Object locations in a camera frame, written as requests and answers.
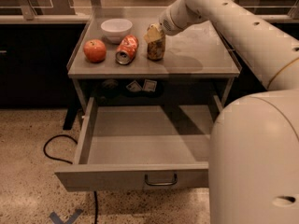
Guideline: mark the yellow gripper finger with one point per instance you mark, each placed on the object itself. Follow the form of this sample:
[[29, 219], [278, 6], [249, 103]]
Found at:
[[154, 33]]

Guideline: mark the orange soda can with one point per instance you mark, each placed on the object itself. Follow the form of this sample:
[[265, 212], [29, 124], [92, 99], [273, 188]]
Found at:
[[156, 50]]

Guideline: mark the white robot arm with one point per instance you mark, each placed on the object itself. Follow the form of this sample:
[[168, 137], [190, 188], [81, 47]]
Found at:
[[253, 166]]

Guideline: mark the red crushed soda can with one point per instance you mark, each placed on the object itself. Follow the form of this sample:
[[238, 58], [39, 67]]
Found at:
[[127, 49]]

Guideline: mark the grey cabinet counter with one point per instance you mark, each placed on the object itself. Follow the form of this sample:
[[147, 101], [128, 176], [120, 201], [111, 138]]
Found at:
[[196, 53]]

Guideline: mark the grey open top drawer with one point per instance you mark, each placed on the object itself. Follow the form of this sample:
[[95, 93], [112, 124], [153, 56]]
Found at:
[[118, 145]]

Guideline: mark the white bowl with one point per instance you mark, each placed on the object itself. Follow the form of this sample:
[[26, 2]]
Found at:
[[115, 30]]

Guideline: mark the small packet right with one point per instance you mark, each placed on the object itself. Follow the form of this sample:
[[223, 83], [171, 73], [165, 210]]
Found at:
[[149, 85]]

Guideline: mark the small packet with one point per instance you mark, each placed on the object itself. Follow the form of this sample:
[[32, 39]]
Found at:
[[149, 85], [134, 87]]

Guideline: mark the small packet left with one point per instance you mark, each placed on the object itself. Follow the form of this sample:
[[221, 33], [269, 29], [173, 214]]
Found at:
[[134, 87]]

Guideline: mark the red apple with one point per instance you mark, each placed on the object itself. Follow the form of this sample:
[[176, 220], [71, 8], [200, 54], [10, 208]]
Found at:
[[95, 50]]

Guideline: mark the dark round object in cabinet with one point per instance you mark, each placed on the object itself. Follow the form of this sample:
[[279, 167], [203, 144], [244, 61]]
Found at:
[[110, 87]]

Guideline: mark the metal drawer handle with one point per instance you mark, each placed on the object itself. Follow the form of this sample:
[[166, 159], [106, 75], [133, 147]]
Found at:
[[160, 181]]

